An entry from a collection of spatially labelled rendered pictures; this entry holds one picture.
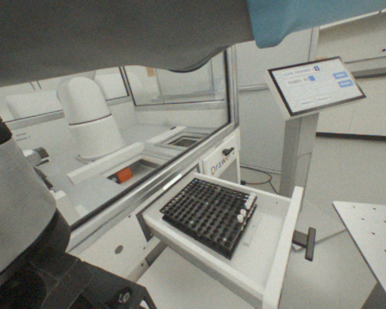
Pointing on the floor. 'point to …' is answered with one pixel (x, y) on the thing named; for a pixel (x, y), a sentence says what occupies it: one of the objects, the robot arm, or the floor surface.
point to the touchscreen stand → (320, 218)
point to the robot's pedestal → (376, 299)
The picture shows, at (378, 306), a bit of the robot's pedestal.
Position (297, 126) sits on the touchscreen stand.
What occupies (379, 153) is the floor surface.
